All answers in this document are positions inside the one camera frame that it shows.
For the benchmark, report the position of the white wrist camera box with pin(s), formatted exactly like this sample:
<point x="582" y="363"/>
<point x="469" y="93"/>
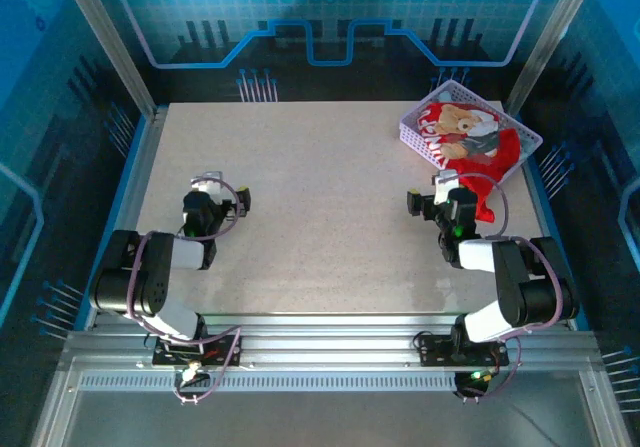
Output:
<point x="212" y="184"/>
<point x="444" y="187"/>

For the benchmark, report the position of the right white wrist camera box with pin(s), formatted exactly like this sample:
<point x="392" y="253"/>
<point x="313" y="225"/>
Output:
<point x="444" y="187"/>

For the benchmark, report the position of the lilac plastic basket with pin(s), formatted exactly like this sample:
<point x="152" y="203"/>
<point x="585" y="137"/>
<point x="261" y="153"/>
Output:
<point x="482" y="102"/>

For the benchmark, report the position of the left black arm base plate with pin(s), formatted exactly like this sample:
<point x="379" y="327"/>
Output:
<point x="220" y="354"/>

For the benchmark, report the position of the right aluminium frame post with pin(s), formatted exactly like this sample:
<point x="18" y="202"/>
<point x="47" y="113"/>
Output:
<point x="547" y="42"/>

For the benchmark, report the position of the aluminium frame post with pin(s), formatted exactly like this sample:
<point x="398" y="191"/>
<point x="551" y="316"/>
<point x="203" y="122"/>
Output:
<point x="112" y="47"/>
<point x="547" y="42"/>

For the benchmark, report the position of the black controller with green light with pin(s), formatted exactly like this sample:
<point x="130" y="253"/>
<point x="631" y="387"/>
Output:
<point x="470" y="382"/>

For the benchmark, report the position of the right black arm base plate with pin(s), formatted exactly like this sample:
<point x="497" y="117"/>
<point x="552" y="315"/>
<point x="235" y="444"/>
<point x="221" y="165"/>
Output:
<point x="435" y="352"/>

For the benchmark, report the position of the left aluminium frame post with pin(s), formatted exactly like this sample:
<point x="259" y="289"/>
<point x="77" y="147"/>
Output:
<point x="112" y="47"/>

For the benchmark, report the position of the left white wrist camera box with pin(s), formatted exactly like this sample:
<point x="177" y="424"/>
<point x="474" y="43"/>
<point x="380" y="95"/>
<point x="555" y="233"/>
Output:
<point x="212" y="184"/>

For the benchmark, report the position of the aluminium frame rail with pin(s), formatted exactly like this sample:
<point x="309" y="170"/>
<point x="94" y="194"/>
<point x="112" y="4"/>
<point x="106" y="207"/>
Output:
<point x="325" y="337"/>

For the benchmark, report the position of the red bear print t-shirt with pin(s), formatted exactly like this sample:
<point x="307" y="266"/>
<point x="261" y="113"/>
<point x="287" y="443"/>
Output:
<point x="500" y="152"/>

